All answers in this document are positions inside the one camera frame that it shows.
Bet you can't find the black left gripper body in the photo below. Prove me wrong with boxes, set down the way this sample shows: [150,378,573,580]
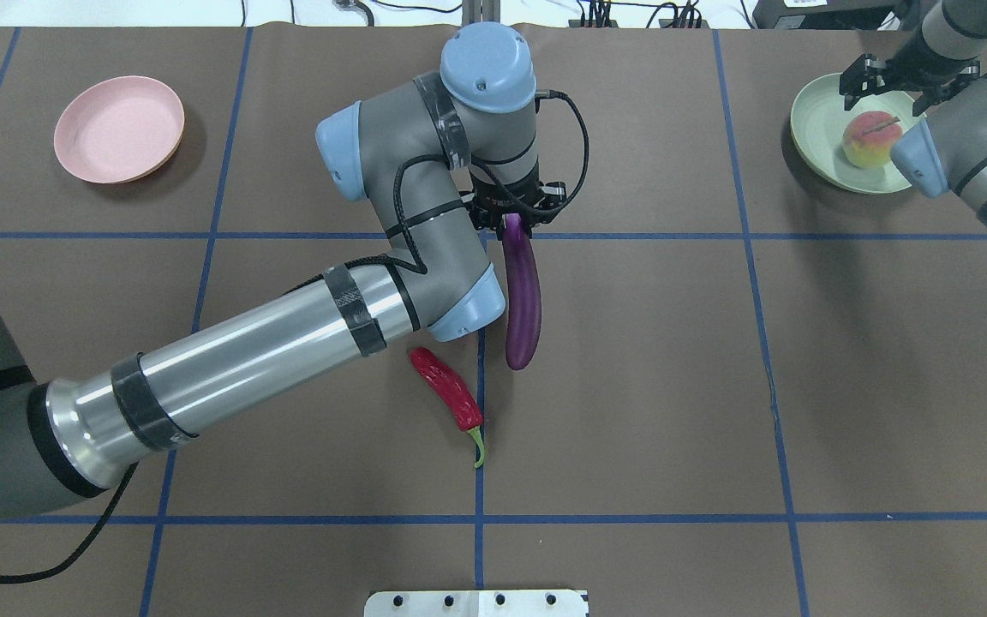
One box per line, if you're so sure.
[463,171,568,238]

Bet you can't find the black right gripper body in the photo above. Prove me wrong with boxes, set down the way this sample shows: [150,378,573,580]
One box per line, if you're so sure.
[842,45,982,98]

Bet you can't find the yellow pink peach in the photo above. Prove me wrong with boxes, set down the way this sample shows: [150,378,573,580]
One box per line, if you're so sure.
[841,111,904,171]

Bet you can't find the purple eggplant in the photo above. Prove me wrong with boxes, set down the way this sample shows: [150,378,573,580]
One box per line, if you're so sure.
[502,213,543,371]

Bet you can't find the red chili pepper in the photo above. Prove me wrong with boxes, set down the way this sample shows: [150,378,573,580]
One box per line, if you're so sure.
[408,347,487,470]

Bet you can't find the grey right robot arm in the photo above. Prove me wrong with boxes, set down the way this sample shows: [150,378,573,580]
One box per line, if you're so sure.
[839,1,987,227]

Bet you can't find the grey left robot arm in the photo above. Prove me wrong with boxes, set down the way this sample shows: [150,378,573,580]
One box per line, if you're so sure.
[0,22,565,519]

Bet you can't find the green plate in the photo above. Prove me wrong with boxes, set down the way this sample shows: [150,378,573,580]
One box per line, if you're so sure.
[790,73,925,195]

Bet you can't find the black box at table edge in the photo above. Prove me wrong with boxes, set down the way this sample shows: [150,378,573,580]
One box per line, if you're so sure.
[751,1,901,31]

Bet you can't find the brown table mat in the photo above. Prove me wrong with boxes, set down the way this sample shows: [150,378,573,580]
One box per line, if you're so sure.
[0,23,987,616]

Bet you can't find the pink plate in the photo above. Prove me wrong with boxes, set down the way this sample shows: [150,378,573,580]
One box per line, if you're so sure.
[52,75,187,186]

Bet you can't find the grey metal bracket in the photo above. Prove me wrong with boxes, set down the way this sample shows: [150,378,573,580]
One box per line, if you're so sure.
[459,0,504,27]

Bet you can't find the white mount plate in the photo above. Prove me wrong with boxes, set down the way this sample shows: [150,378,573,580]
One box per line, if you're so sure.
[363,589,590,616]

